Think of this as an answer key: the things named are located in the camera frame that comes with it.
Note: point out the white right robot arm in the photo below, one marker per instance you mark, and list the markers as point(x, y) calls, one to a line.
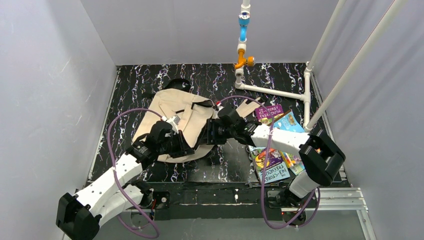
point(320, 155)

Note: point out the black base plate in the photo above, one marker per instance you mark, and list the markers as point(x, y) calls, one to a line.
point(206, 200)

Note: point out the blue cartoon mouse book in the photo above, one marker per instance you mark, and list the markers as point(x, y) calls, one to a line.
point(288, 122)

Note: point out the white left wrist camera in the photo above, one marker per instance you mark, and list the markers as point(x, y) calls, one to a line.
point(173, 121)

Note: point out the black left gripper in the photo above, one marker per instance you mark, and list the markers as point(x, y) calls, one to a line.
point(183, 145)

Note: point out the aluminium rail frame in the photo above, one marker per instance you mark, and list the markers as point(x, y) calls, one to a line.
point(325, 199)

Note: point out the blue orange pipe fitting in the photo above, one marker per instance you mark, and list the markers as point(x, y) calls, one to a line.
point(243, 20)

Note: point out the beige canvas backpack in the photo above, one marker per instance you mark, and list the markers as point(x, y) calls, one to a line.
point(193, 110)

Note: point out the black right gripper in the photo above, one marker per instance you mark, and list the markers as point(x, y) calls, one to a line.
point(209, 133)

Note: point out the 143-storey treehouse book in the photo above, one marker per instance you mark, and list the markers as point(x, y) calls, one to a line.
point(276, 169)

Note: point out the white PVC pipe frame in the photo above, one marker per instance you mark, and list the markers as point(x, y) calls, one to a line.
point(352, 30)

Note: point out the colourful crayon box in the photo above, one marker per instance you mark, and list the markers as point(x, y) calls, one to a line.
point(293, 162)

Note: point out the purple 117-storey treehouse book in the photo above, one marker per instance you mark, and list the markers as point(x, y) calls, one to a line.
point(266, 114)

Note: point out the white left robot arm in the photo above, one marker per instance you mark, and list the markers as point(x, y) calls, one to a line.
point(81, 215)

